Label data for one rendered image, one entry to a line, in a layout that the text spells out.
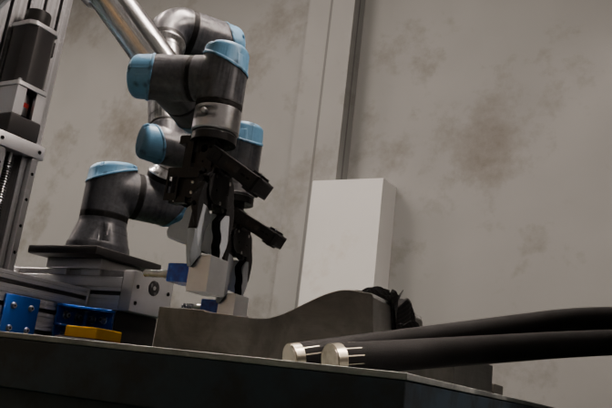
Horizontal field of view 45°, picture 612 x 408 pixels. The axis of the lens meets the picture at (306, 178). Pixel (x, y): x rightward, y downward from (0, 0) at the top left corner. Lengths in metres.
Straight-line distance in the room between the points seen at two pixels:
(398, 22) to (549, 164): 1.23
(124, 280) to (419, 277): 2.29
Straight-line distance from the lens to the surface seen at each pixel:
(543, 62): 3.94
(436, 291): 3.73
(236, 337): 1.20
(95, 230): 1.82
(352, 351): 0.69
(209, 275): 1.09
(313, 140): 4.10
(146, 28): 1.42
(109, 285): 1.73
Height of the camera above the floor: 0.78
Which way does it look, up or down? 16 degrees up
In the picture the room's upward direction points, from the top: 7 degrees clockwise
